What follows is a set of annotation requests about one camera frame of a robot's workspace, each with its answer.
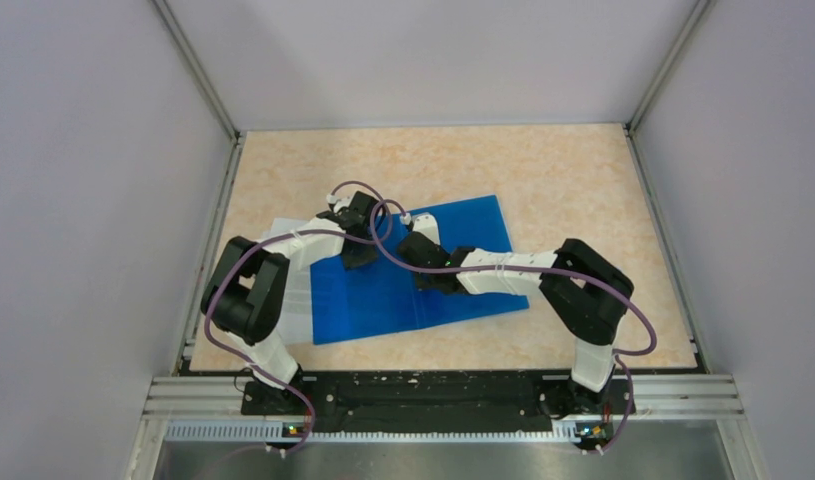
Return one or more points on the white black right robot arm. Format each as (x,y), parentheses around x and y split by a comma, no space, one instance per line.
(568,278)

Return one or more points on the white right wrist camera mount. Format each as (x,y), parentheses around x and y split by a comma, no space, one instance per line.
(427,225)

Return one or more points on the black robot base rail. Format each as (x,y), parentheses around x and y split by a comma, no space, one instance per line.
(454,397)

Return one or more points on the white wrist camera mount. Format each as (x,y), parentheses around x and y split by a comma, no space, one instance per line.
(337,203)
(427,225)

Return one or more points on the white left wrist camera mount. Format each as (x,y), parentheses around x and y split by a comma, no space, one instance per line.
(337,203)

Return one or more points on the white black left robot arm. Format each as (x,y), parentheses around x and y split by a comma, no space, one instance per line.
(242,302)

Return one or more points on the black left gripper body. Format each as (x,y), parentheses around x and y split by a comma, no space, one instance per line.
(365,254)

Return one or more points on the grey left frame post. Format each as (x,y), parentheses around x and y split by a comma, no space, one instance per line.
(195,69)

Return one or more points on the white printed paper stack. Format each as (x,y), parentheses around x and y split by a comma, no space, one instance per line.
(295,325)

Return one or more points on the grey aluminium frame post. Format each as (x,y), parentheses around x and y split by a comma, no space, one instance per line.
(700,10)

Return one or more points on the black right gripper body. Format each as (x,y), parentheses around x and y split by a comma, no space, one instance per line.
(423,281)

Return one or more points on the blue plastic file folder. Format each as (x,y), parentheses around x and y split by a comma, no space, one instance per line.
(381,298)

